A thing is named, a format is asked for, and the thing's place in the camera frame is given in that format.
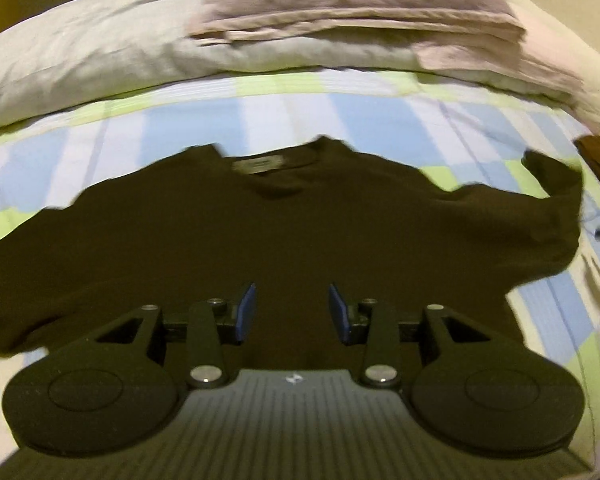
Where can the cream cushion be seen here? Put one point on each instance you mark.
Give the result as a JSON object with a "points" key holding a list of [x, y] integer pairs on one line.
{"points": [[575, 45]]}

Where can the dark brown t-shirt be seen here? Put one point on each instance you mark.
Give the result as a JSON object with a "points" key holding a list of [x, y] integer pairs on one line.
{"points": [[290, 230]]}

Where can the grey quilt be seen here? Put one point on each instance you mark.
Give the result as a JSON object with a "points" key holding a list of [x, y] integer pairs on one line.
{"points": [[80, 50]]}

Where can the checked blue green bed sheet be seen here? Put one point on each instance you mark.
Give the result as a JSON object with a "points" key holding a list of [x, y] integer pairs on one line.
{"points": [[330, 110]]}

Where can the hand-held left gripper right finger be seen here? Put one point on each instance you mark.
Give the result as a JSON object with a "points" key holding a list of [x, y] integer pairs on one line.
{"points": [[338, 310]]}

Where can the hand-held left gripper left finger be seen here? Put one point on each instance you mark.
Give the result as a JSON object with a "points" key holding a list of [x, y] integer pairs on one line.
{"points": [[246, 310]]}

